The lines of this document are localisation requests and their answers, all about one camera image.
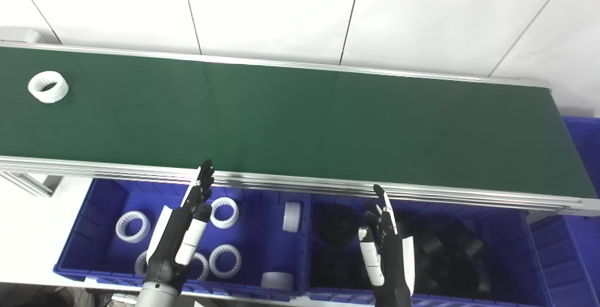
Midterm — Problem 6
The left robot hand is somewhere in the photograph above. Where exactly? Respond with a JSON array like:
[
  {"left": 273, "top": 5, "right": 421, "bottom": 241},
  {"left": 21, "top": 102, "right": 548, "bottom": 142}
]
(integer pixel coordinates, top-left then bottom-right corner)
[{"left": 143, "top": 159, "right": 215, "bottom": 293}]

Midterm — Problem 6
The black round gear part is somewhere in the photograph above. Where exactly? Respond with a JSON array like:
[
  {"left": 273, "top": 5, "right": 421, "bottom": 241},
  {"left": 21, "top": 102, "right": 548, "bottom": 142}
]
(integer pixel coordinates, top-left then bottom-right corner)
[
  {"left": 421, "top": 255, "right": 493, "bottom": 297},
  {"left": 449, "top": 231, "right": 489, "bottom": 259},
  {"left": 416, "top": 230, "right": 446, "bottom": 255},
  {"left": 319, "top": 204, "right": 360, "bottom": 246},
  {"left": 318, "top": 251, "right": 362, "bottom": 289}
]

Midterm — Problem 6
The blue bin with white parts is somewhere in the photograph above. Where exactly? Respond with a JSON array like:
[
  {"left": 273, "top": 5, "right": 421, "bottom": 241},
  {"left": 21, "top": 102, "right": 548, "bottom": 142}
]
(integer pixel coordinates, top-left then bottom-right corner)
[{"left": 53, "top": 178, "right": 313, "bottom": 303}]

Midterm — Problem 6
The green conveyor belt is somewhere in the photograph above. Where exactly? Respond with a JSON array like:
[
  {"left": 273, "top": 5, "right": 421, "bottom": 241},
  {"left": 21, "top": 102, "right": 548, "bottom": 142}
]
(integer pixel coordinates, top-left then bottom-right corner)
[
  {"left": 0, "top": 46, "right": 586, "bottom": 200},
  {"left": 0, "top": 40, "right": 600, "bottom": 217}
]

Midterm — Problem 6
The aluminium conveyor leg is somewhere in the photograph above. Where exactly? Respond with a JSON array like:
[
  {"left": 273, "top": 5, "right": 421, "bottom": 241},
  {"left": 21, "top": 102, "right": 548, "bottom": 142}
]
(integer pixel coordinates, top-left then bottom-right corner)
[{"left": 0, "top": 171, "right": 62, "bottom": 198}]

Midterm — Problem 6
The blue bin with black parts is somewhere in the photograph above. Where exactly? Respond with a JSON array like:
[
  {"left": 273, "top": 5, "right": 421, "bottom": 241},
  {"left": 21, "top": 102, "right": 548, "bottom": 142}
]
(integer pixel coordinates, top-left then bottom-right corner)
[{"left": 305, "top": 194, "right": 555, "bottom": 307}]

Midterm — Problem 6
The grey conveyor end housing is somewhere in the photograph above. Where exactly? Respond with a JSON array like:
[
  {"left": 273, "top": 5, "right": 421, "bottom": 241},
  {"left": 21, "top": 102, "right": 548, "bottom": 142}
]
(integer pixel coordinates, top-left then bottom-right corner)
[{"left": 0, "top": 27, "right": 45, "bottom": 45}]

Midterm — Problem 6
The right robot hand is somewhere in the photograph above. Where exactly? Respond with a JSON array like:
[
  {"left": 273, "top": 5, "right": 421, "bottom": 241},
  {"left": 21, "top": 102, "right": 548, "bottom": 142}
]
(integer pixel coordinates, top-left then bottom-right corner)
[{"left": 359, "top": 184, "right": 416, "bottom": 307}]

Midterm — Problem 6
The empty blue bin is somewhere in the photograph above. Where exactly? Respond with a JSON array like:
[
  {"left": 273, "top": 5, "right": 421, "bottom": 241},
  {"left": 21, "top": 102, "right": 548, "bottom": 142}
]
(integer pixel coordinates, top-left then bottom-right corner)
[{"left": 529, "top": 116, "right": 600, "bottom": 307}]

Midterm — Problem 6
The white solid cylinder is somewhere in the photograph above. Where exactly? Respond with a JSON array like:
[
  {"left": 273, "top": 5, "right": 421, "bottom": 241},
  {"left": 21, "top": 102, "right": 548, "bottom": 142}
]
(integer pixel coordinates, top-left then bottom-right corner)
[
  {"left": 282, "top": 202, "right": 302, "bottom": 233},
  {"left": 261, "top": 272, "right": 295, "bottom": 292}
]

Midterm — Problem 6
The white toothed ring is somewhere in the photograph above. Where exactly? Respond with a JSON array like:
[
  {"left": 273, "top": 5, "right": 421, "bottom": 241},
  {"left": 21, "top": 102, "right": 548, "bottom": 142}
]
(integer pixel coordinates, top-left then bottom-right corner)
[
  {"left": 134, "top": 251, "right": 150, "bottom": 277},
  {"left": 115, "top": 210, "right": 151, "bottom": 244},
  {"left": 28, "top": 71, "right": 69, "bottom": 104},
  {"left": 209, "top": 244, "right": 242, "bottom": 279},
  {"left": 209, "top": 197, "right": 240, "bottom": 229},
  {"left": 187, "top": 252, "right": 210, "bottom": 282}
]

